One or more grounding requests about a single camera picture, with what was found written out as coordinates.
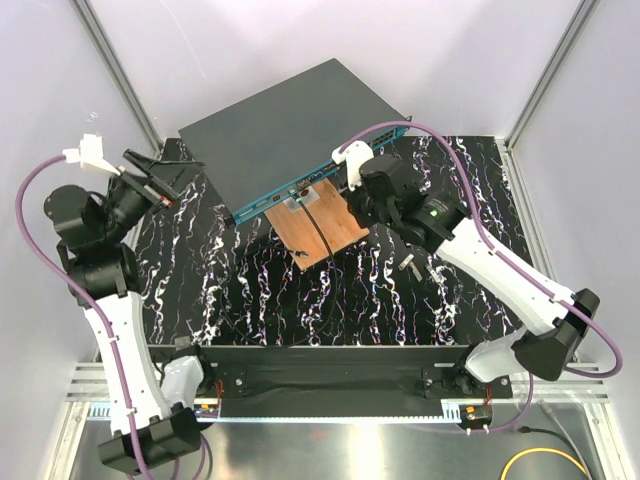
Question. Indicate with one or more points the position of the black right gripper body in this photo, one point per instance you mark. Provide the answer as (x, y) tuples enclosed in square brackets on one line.
[(367, 212)]

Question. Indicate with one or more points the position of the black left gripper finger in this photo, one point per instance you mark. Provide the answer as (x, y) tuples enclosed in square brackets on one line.
[(141, 162), (171, 179)]

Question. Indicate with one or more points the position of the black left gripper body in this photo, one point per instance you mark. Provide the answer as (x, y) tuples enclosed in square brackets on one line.
[(125, 206)]

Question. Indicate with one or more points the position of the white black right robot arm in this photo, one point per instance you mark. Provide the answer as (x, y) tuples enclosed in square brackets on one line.
[(385, 190)]

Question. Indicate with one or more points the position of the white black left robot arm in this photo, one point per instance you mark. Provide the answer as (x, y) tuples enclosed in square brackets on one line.
[(153, 420)]

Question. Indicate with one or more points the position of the silver SFP module plug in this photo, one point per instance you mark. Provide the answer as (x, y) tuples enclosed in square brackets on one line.
[(435, 274), (409, 265)]

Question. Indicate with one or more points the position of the wooden board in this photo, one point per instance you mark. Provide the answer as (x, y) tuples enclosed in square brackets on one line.
[(329, 210)]

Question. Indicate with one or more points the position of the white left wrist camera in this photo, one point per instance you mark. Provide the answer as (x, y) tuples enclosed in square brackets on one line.
[(92, 152)]

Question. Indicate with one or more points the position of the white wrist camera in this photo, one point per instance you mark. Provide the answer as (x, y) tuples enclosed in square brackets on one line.
[(353, 157), (92, 152)]

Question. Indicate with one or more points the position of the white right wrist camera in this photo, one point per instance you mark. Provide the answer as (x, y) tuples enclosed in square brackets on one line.
[(353, 157)]

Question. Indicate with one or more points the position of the dark grey network switch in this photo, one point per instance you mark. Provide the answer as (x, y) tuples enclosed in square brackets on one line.
[(261, 150)]

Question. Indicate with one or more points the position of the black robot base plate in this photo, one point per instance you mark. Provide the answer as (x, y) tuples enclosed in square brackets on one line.
[(344, 379)]

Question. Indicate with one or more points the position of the white slotted cable duct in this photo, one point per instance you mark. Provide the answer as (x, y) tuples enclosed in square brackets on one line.
[(445, 414)]

